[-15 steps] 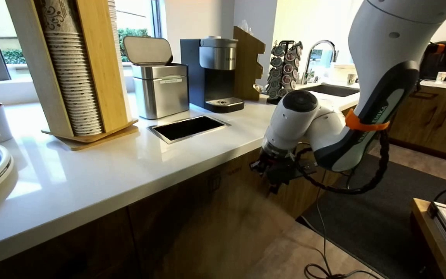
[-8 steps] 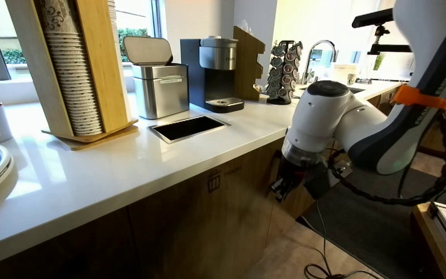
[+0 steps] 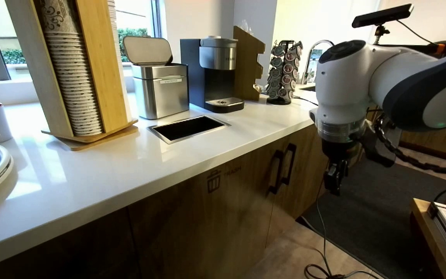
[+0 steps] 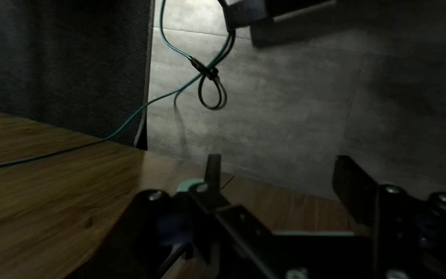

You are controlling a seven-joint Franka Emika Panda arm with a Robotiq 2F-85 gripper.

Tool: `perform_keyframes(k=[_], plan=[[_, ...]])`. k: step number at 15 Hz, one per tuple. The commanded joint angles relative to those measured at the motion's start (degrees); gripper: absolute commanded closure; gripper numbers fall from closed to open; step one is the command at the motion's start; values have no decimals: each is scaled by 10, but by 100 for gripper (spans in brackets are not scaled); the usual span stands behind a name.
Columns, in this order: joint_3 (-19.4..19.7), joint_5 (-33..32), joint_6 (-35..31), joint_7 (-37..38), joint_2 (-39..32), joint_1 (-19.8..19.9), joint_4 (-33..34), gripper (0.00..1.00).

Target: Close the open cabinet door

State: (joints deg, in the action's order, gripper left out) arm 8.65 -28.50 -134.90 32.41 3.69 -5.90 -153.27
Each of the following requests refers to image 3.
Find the stack of patterned paper cups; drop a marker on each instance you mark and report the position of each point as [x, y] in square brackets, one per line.
[70, 67]

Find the light wooden table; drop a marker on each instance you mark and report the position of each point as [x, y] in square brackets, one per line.
[429, 233]

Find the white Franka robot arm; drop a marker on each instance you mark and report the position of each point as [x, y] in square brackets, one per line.
[352, 87]

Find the coffee pod carousel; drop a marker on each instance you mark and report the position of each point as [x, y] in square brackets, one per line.
[284, 72]

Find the small dark door label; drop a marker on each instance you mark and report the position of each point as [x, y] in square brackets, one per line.
[214, 183]

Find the wooden cup dispenser stand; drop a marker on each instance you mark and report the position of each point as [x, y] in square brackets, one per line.
[101, 62]

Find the wooden cabinet side panel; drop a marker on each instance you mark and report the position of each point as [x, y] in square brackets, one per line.
[53, 253]

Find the stainless steel lidded bin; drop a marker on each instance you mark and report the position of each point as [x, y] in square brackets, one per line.
[163, 93]

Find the dark grey floor mat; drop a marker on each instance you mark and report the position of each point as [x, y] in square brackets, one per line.
[378, 217]

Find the stepped wooden organizer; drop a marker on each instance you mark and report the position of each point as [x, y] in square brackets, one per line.
[248, 67]

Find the wooden cabinet row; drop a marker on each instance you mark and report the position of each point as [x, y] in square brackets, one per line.
[440, 141]

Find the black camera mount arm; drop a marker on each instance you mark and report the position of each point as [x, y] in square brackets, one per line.
[429, 47]

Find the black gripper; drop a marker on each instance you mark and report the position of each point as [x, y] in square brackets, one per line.
[338, 154]

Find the black and silver coffee machine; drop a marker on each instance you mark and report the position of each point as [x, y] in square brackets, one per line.
[202, 72]

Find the black stereo camera bar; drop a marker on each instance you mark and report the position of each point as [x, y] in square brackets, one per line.
[381, 16]

